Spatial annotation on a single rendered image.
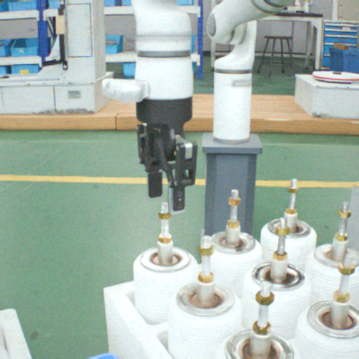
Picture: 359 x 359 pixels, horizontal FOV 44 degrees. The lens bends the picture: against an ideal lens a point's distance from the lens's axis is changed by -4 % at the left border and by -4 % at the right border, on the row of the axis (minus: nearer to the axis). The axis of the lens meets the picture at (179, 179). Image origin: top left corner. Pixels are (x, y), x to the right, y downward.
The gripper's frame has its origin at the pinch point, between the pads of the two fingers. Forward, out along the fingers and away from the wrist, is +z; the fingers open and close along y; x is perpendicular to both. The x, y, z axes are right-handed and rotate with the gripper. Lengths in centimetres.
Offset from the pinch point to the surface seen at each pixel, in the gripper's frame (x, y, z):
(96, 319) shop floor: 4.7, 24.0, 35.3
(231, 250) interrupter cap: -10.0, -2.5, 9.9
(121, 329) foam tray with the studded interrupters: 7.8, -0.2, 20.3
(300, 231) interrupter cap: -24.2, -2.5, 10.0
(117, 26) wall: -291, 799, -20
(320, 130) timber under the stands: -159, 127, 33
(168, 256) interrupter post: 0.1, -1.0, 9.0
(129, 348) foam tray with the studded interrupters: 7.8, -3.3, 21.7
